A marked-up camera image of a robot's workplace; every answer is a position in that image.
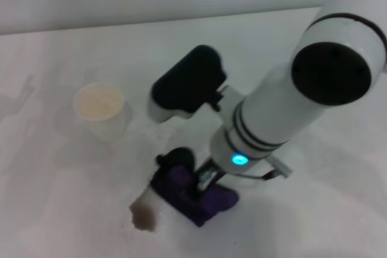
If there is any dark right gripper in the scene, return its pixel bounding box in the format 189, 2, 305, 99
155, 147, 227, 208

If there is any white paper cup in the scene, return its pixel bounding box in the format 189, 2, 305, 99
72, 82, 126, 141

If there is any black water stain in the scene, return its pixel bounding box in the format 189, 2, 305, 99
129, 199, 158, 231

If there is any purple rag with black trim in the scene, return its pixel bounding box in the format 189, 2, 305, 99
150, 163, 240, 228

